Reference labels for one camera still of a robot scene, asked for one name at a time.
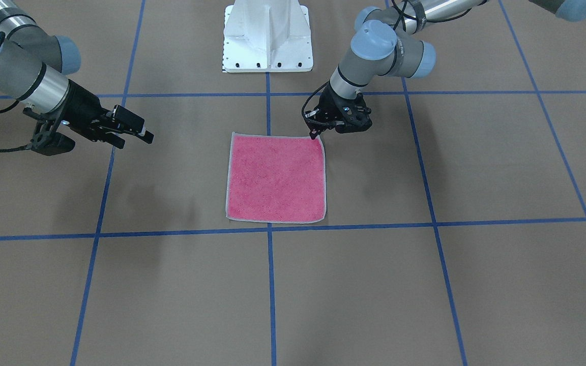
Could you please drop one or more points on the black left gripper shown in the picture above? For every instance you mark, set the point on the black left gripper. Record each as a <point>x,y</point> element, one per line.
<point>332,104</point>

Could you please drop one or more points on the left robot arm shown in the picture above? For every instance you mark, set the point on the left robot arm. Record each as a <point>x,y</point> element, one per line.
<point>383,45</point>

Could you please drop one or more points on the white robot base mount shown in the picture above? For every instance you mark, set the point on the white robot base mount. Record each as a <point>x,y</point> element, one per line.
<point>267,37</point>

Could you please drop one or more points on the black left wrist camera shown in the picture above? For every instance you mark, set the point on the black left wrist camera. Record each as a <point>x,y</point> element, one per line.
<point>318,121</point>

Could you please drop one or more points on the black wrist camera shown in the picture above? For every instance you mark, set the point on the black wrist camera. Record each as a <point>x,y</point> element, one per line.
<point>46,140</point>
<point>318,121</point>

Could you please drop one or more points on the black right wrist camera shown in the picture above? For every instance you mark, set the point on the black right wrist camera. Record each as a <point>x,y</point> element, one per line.
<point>46,140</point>

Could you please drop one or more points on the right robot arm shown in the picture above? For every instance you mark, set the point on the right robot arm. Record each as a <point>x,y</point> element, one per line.
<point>34,71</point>

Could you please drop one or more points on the pink and grey towel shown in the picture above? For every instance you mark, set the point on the pink and grey towel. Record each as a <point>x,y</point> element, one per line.
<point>276,179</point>

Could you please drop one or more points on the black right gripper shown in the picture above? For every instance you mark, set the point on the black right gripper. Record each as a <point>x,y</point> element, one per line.
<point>82,107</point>

